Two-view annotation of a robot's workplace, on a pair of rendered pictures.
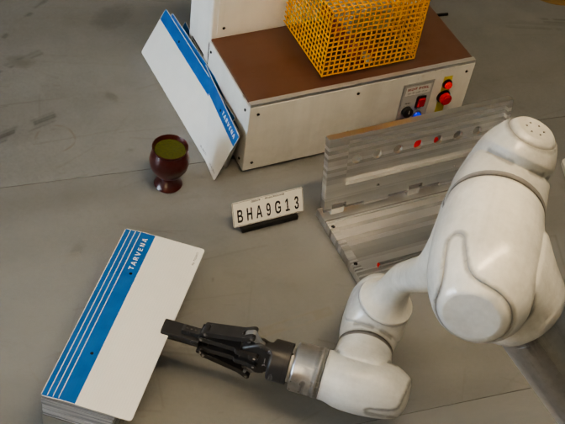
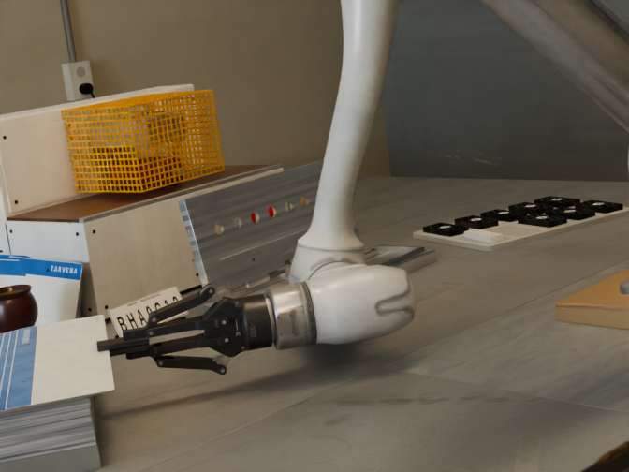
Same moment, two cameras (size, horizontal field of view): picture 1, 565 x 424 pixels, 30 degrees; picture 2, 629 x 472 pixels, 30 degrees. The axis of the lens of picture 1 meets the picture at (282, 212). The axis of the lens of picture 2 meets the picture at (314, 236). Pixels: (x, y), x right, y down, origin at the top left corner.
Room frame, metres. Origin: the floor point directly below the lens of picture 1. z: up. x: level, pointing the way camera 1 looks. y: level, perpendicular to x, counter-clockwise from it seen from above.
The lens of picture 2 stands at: (-0.45, 0.36, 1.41)
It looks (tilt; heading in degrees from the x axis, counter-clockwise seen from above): 11 degrees down; 342
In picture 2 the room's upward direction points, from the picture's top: 7 degrees counter-clockwise
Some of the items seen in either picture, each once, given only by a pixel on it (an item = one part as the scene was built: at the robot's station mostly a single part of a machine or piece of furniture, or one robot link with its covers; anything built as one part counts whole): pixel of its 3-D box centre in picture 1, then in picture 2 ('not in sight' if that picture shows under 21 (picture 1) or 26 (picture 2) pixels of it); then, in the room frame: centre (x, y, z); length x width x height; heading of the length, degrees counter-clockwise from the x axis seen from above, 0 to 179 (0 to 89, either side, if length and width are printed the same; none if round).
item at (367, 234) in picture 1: (430, 219); (324, 277); (1.57, -0.31, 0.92); 0.44 x 0.21 x 0.04; 121
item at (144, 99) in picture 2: (354, 8); (143, 140); (1.89, -0.08, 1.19); 0.23 x 0.20 x 0.17; 121
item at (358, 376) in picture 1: (366, 380); (359, 302); (1.08, -0.20, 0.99); 0.16 x 0.13 x 0.11; 82
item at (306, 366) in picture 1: (305, 368); (287, 316); (1.08, -0.09, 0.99); 0.09 x 0.06 x 0.09; 172
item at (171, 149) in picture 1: (169, 165); (14, 321); (1.56, 0.25, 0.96); 0.09 x 0.09 x 0.11
